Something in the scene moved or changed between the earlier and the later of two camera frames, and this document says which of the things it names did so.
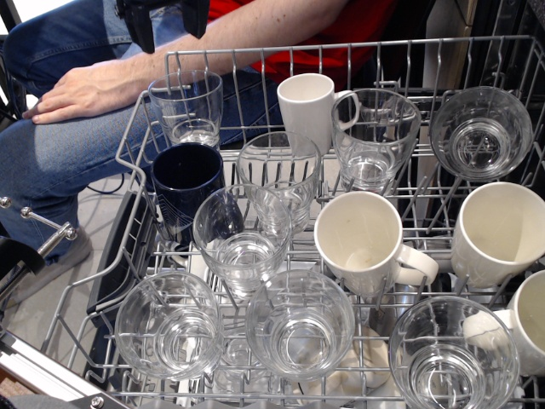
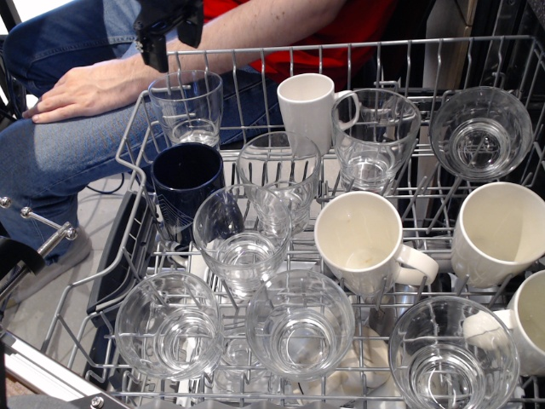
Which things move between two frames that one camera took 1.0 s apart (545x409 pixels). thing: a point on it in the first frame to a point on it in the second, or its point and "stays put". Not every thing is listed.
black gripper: (137, 16) to (157, 17)
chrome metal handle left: (65, 228) stays put
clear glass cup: (188, 105) stays put
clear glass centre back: (287, 162) stays put
